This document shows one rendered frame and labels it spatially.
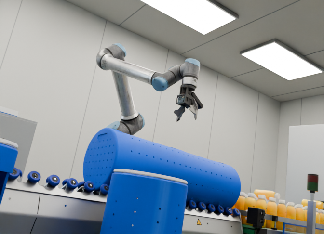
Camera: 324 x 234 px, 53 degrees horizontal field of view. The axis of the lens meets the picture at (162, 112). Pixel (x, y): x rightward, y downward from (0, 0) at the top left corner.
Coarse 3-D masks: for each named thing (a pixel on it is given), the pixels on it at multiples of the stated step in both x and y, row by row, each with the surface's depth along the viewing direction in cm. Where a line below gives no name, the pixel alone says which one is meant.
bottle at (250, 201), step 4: (248, 196) 196; (252, 196) 195; (248, 200) 194; (252, 200) 193; (244, 204) 196; (248, 204) 193; (252, 204) 192; (244, 208) 195; (244, 216) 193; (244, 220) 192; (248, 224) 190; (252, 224) 190
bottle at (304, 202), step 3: (303, 201) 261; (306, 201) 260; (315, 201) 255; (318, 201) 254; (303, 204) 260; (306, 204) 258; (318, 204) 252; (321, 204) 251; (318, 207) 252; (321, 207) 251
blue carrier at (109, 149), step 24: (96, 144) 149; (120, 144) 137; (144, 144) 148; (96, 168) 143; (120, 168) 135; (144, 168) 143; (168, 168) 152; (192, 168) 163; (216, 168) 178; (192, 192) 163; (216, 192) 173
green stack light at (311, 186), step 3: (309, 183) 196; (312, 183) 195; (315, 183) 195; (318, 183) 196; (309, 186) 196; (312, 186) 194; (315, 186) 194; (309, 189) 195; (312, 189) 194; (315, 189) 194
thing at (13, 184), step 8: (8, 184) 108; (16, 184) 110; (24, 184) 112; (32, 184) 114; (48, 184) 119; (32, 192) 113; (40, 192) 114; (48, 192) 116; (56, 192) 118; (64, 192) 121; (72, 192) 123; (80, 192) 126; (88, 192) 128; (96, 200) 128; (104, 200) 131; (200, 216) 166; (208, 216) 169; (216, 216) 174; (224, 216) 179
